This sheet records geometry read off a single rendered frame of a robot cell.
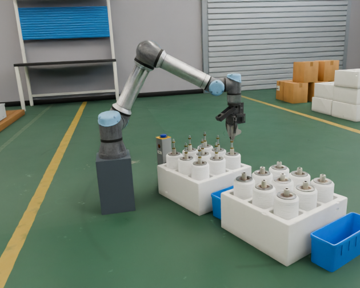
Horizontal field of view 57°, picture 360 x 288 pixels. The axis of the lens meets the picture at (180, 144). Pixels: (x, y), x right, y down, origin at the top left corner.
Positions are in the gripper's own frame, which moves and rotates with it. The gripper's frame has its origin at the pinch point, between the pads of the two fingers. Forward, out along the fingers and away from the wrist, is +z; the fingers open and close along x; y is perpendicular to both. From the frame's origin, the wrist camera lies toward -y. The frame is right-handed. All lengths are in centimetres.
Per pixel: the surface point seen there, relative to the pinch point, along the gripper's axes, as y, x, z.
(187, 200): -30.5, -3.4, 29.2
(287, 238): -20, -66, 22
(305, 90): 285, 222, 15
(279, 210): -18, -59, 14
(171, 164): -30.1, 15.5, 14.4
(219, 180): -14.9, -10.8, 18.5
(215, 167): -13.9, -6.0, 12.5
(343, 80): 229, 112, -10
